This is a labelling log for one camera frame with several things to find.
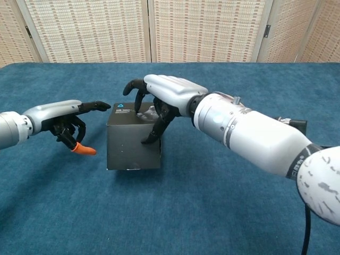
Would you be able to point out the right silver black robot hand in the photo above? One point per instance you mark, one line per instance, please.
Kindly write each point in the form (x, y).
(172, 89)

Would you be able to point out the blue felt table mat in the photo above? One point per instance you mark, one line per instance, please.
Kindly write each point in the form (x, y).
(186, 212)

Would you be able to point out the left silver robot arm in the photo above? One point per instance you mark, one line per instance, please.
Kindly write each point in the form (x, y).
(12, 128)

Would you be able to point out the black screen hinge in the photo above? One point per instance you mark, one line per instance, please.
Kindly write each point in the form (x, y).
(28, 31)
(267, 30)

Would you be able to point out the black cardboard box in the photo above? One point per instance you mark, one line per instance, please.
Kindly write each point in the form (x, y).
(127, 143)

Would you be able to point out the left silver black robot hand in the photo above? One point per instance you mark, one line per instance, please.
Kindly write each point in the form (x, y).
(50, 109)

